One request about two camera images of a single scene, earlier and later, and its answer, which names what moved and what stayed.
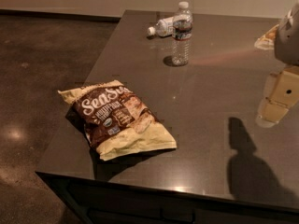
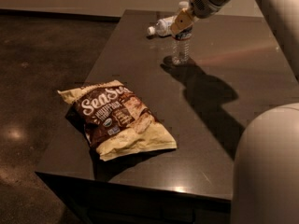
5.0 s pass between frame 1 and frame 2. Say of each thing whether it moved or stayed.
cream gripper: moved
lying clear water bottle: stayed
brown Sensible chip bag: stayed
